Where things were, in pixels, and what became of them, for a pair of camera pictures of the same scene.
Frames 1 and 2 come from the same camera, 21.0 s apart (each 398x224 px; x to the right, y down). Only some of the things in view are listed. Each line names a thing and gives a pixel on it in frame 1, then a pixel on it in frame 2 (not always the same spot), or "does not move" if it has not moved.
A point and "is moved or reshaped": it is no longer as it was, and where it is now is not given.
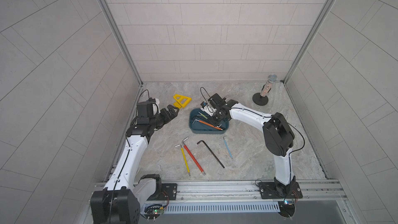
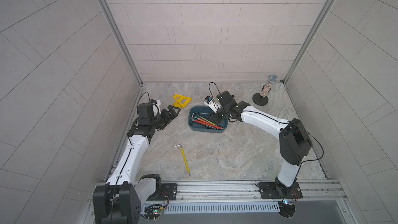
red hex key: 185,146 to 206,124
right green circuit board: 287,208 does not move
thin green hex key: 202,115 is moved or reshaped
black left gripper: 166,117 does not move
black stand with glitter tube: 261,98 does not move
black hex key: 211,152 to 194,113
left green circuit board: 152,212 does not move
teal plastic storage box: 199,123 does not move
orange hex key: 208,124 does not move
